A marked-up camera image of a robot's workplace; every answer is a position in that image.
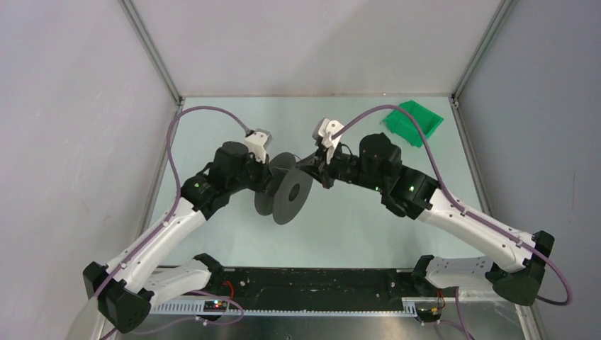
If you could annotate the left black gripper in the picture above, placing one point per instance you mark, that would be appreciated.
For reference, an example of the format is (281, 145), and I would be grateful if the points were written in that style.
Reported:
(266, 175)

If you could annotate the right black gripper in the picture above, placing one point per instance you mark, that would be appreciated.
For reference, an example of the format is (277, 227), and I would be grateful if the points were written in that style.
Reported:
(322, 171)

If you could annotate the black cable spool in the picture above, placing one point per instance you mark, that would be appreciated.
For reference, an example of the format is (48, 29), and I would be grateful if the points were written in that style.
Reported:
(287, 191)

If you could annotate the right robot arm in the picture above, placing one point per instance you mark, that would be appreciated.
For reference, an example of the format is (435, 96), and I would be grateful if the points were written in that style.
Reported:
(511, 263)

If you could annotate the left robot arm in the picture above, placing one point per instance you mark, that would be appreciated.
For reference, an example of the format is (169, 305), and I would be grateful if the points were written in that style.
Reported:
(127, 287)

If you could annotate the left circuit board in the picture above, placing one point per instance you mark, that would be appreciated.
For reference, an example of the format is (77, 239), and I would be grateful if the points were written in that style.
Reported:
(215, 306)

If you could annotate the circuit board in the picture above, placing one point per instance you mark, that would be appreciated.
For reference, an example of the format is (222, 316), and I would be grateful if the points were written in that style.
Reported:
(429, 315)
(215, 306)

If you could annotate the right circuit board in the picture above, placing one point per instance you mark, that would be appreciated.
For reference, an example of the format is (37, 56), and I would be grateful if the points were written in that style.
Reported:
(429, 315)

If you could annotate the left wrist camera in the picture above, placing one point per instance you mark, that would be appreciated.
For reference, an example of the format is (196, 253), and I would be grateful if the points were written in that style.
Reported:
(258, 140)

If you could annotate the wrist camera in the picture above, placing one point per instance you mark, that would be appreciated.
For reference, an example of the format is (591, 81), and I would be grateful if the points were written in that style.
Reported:
(326, 135)
(258, 140)

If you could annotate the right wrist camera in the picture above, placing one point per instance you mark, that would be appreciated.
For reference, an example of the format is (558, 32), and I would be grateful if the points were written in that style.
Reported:
(326, 135)

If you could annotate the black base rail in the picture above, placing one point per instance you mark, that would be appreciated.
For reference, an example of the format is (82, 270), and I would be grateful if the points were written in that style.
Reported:
(337, 290)

